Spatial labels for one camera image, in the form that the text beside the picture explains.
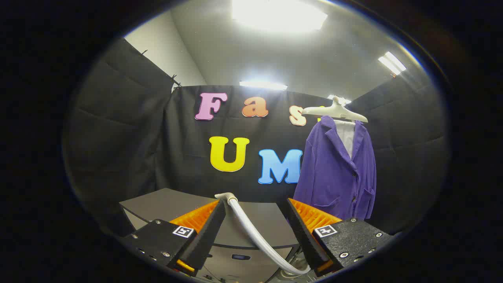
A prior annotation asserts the white shirt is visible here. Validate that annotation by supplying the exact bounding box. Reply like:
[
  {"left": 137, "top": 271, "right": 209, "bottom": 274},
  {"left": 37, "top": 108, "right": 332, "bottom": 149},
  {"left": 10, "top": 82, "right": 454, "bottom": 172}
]
[{"left": 334, "top": 119, "right": 356, "bottom": 159}]

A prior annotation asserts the purple corduroy jacket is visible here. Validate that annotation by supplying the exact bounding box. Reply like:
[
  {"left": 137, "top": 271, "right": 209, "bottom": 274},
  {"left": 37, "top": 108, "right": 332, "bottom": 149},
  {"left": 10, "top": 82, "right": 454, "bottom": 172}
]
[{"left": 293, "top": 115, "right": 377, "bottom": 221}]

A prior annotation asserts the black backdrop cloth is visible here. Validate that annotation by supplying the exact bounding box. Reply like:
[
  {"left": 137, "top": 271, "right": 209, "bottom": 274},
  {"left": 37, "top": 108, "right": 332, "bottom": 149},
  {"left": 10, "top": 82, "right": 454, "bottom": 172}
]
[{"left": 63, "top": 37, "right": 450, "bottom": 236}]

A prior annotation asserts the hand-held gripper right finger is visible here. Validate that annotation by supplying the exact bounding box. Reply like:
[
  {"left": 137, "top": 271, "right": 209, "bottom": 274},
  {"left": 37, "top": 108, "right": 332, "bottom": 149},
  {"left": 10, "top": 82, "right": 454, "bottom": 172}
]
[{"left": 280, "top": 198, "right": 393, "bottom": 276}]

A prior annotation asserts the white garment steamer hose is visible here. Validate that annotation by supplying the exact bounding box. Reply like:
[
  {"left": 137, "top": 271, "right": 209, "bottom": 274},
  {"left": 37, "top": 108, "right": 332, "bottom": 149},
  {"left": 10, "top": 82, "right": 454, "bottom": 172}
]
[{"left": 229, "top": 198, "right": 312, "bottom": 275}]

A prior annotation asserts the large square ceiling light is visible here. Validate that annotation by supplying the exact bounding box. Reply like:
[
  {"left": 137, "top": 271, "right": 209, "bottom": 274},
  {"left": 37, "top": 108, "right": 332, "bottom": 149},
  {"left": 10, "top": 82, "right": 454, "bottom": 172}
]
[{"left": 232, "top": 0, "right": 328, "bottom": 33}]

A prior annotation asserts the white plastic clothes hanger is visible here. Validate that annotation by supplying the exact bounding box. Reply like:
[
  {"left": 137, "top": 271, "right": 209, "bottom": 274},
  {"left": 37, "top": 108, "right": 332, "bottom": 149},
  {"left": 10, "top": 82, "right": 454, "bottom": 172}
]
[{"left": 301, "top": 96, "right": 369, "bottom": 123}]

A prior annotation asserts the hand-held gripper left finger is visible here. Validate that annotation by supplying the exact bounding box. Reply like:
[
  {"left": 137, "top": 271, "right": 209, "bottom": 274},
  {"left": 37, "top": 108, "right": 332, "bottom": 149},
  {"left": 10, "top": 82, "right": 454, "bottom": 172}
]
[{"left": 118, "top": 200, "right": 227, "bottom": 276}]

